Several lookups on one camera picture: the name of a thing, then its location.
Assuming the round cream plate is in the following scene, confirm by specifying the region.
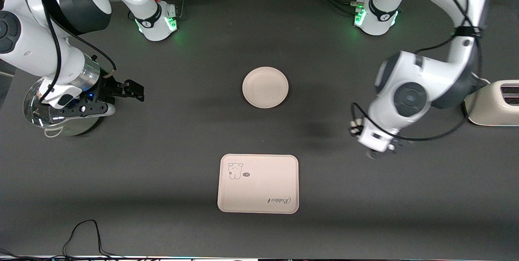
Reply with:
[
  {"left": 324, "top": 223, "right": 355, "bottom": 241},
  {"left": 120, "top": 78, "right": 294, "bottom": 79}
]
[{"left": 242, "top": 66, "right": 290, "bottom": 109}]

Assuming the cream white toaster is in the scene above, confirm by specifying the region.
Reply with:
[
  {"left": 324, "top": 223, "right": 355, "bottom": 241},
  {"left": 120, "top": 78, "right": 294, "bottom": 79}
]
[{"left": 463, "top": 79, "right": 519, "bottom": 127}]

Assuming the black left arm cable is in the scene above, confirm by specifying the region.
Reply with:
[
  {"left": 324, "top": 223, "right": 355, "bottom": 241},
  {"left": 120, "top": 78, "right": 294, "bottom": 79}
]
[{"left": 350, "top": 0, "right": 486, "bottom": 142}]

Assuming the black cable on table edge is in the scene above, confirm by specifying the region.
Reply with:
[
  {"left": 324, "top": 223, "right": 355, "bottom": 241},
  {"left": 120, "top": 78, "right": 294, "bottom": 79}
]
[{"left": 0, "top": 219, "right": 124, "bottom": 261}]

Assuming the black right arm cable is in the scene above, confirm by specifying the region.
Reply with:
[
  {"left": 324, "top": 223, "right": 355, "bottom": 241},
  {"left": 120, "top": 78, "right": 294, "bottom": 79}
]
[{"left": 39, "top": 0, "right": 118, "bottom": 103}]

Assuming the cream tray with bear print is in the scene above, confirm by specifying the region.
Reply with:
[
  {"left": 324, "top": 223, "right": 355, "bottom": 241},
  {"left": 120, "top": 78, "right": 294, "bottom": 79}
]
[{"left": 217, "top": 154, "right": 300, "bottom": 215}]

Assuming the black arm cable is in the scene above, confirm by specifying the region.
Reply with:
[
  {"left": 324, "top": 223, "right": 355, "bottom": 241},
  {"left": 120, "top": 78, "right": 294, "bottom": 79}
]
[
  {"left": 39, "top": 0, "right": 118, "bottom": 103},
  {"left": 350, "top": 0, "right": 486, "bottom": 142}
]

